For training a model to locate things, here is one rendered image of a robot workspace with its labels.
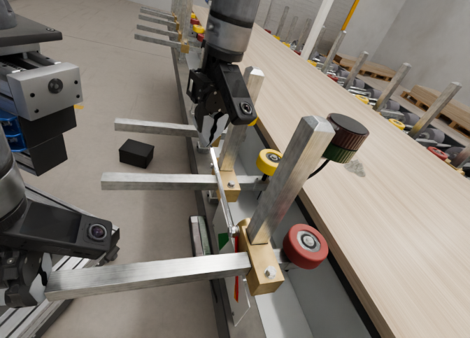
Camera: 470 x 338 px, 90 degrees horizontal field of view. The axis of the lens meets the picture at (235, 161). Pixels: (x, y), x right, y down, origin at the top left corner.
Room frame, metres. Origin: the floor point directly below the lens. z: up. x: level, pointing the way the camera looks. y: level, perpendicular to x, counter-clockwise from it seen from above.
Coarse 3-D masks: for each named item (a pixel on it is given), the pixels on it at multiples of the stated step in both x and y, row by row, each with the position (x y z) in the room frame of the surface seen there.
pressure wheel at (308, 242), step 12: (300, 228) 0.33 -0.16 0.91; (312, 228) 0.34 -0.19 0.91; (288, 240) 0.29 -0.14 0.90; (300, 240) 0.30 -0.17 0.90; (312, 240) 0.30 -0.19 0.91; (324, 240) 0.32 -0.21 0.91; (288, 252) 0.28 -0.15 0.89; (300, 252) 0.27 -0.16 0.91; (312, 252) 0.28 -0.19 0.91; (324, 252) 0.29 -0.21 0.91; (300, 264) 0.27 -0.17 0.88; (312, 264) 0.27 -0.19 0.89
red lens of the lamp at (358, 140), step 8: (328, 120) 0.32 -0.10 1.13; (336, 128) 0.30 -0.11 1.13; (336, 136) 0.30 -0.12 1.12; (344, 136) 0.29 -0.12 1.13; (352, 136) 0.29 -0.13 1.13; (360, 136) 0.30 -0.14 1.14; (336, 144) 0.30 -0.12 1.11; (344, 144) 0.29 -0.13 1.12; (352, 144) 0.30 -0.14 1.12; (360, 144) 0.30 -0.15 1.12
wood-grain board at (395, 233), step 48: (288, 48) 2.30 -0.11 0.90; (288, 96) 1.09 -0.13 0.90; (336, 96) 1.36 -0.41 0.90; (384, 144) 0.91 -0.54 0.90; (336, 192) 0.49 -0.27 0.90; (384, 192) 0.57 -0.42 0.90; (432, 192) 0.66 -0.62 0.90; (336, 240) 0.33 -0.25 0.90; (384, 240) 0.38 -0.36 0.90; (432, 240) 0.44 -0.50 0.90; (384, 288) 0.26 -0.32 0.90; (432, 288) 0.30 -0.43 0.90; (384, 336) 0.19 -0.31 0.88; (432, 336) 0.21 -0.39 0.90
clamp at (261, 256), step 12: (240, 228) 0.32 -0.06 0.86; (240, 240) 0.30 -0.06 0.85; (240, 252) 0.28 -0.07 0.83; (252, 252) 0.27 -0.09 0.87; (264, 252) 0.27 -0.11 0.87; (252, 264) 0.24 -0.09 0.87; (264, 264) 0.25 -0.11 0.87; (276, 264) 0.26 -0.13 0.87; (252, 276) 0.23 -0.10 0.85; (264, 276) 0.23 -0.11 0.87; (276, 276) 0.23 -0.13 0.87; (252, 288) 0.22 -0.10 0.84; (264, 288) 0.22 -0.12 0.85; (276, 288) 0.23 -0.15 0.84
